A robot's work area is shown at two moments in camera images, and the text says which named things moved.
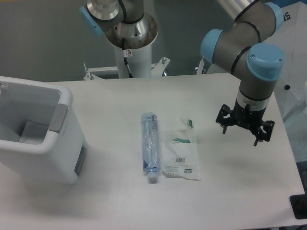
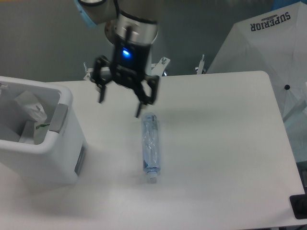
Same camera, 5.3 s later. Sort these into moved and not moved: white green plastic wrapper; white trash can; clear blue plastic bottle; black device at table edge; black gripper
Moved: black gripper; white green plastic wrapper
Not moved: black device at table edge; clear blue plastic bottle; white trash can
